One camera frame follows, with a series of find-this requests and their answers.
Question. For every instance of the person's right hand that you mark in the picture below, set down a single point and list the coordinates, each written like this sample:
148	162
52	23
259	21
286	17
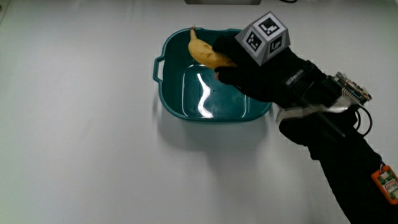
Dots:
264	77

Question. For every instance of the yellow banana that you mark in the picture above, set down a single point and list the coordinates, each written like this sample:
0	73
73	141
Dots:
202	53

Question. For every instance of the teal plastic tub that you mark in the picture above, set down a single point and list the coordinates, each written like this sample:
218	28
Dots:
174	93

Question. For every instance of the person's right forearm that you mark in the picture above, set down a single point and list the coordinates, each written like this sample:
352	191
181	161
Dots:
342	161

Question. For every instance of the wrist circuit board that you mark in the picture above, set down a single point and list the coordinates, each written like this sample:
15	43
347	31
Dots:
351	87

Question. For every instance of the orange sensor module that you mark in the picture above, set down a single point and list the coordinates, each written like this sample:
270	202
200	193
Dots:
384	183

